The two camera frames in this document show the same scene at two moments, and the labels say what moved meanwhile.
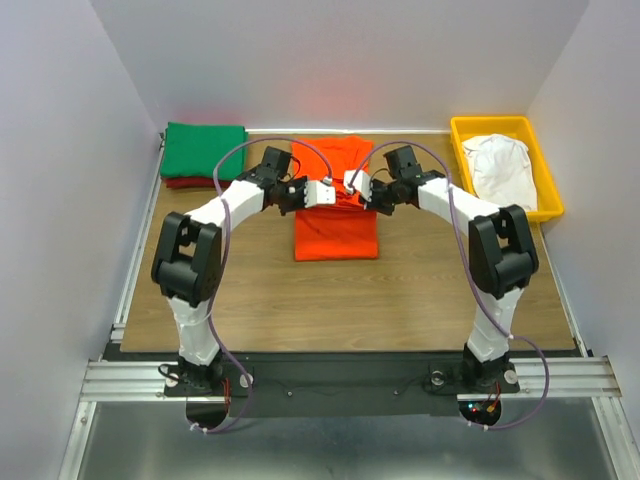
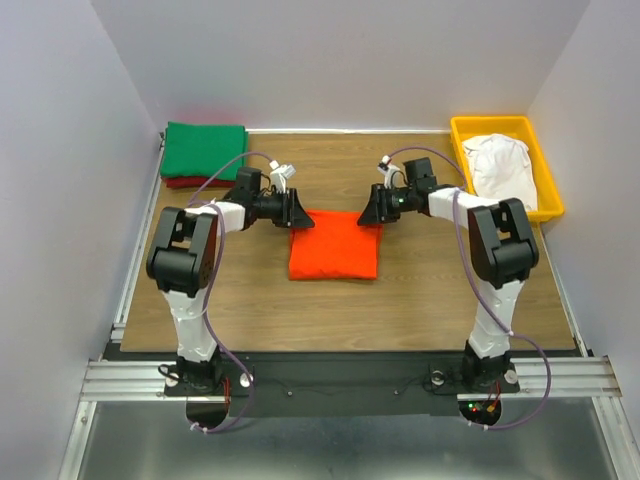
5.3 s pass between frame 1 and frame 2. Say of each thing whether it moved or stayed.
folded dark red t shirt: stayed
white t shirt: stayed
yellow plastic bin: stayed
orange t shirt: moved
